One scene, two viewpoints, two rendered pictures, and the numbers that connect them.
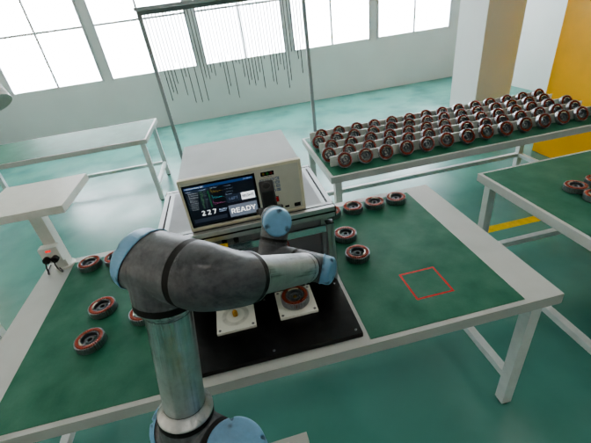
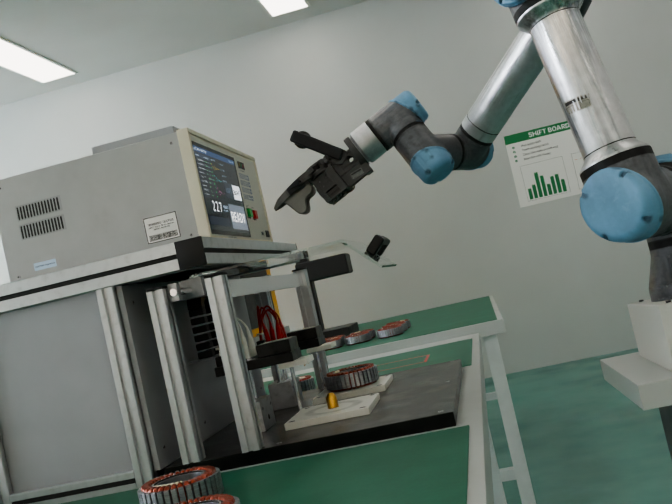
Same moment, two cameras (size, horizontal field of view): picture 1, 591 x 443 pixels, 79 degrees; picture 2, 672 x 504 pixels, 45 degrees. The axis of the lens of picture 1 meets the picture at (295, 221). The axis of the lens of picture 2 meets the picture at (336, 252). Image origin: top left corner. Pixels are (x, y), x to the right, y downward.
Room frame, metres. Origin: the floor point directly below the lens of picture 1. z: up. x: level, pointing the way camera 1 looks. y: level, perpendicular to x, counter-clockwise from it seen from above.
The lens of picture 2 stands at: (0.52, 1.65, 0.99)
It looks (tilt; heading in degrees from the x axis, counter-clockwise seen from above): 3 degrees up; 287
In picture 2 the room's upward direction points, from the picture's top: 13 degrees counter-clockwise
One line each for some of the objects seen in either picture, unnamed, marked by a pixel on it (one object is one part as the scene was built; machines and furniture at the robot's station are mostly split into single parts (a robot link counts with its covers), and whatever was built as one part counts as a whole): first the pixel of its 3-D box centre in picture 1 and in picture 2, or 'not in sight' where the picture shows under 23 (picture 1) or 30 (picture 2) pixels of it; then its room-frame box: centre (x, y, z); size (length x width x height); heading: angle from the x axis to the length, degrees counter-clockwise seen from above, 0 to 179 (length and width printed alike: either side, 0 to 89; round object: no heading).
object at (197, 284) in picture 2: not in sight; (195, 285); (1.17, 0.39, 1.05); 0.06 x 0.04 x 0.04; 98
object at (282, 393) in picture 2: not in sight; (286, 392); (1.19, 0.06, 0.80); 0.07 x 0.05 x 0.06; 98
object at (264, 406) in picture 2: not in sight; (255, 414); (1.16, 0.30, 0.80); 0.07 x 0.05 x 0.06; 98
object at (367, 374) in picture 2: (295, 297); (351, 377); (1.05, 0.04, 0.80); 0.11 x 0.11 x 0.04
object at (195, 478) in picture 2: (143, 313); (181, 490); (1.11, 0.68, 0.77); 0.11 x 0.11 x 0.04
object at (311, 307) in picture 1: (295, 301); (354, 389); (1.05, 0.04, 0.78); 0.15 x 0.15 x 0.01; 8
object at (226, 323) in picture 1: (236, 315); (334, 410); (1.01, 0.28, 0.78); 0.15 x 0.15 x 0.01; 8
